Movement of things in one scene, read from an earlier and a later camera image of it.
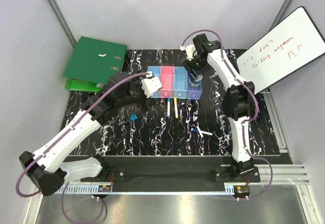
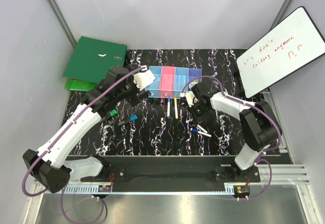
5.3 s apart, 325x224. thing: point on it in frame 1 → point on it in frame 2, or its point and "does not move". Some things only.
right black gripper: [189, 63] → [199, 119]
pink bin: [167, 77] does not move
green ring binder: [93, 61] does not move
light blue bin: [156, 71] does not move
